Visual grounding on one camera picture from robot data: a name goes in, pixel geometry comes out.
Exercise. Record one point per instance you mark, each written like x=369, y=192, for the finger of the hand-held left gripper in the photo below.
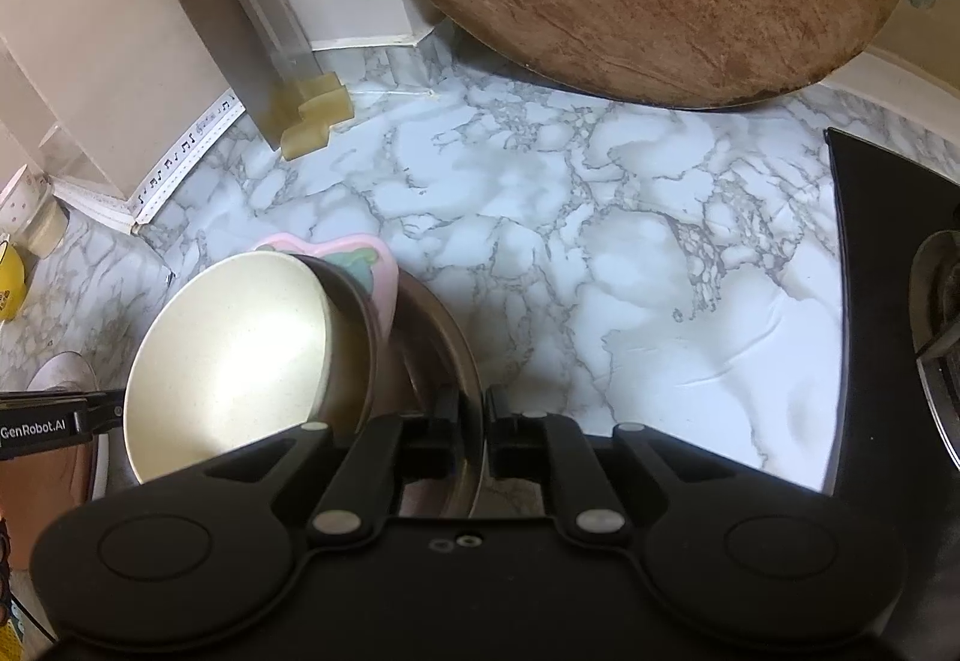
x=105, y=409

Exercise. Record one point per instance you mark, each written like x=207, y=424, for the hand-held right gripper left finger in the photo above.
x=444, y=440

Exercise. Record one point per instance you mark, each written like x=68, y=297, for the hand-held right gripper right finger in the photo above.
x=504, y=443

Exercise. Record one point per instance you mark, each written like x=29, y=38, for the stainless steel bowl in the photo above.
x=439, y=361

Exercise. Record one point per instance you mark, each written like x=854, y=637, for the cream plastic bowl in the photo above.
x=225, y=361

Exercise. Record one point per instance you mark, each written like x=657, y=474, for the pink cup with steel lining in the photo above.
x=360, y=286

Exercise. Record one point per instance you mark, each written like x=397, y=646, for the person's left hand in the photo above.
x=41, y=492

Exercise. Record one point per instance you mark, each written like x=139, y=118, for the yellow bowl with white inside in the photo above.
x=9, y=282

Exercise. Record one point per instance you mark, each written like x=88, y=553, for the clear glass jar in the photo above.
x=49, y=229

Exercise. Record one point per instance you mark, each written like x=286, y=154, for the white flower-print bowl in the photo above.
x=22, y=199

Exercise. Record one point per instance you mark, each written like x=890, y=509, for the white patterned edge tape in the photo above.
x=187, y=147

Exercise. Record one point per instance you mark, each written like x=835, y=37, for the pale yellow sponge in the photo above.
x=315, y=117

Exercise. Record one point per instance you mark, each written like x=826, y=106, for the black gas stove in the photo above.
x=870, y=331

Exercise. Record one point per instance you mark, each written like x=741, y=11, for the metal stove burner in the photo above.
x=937, y=346

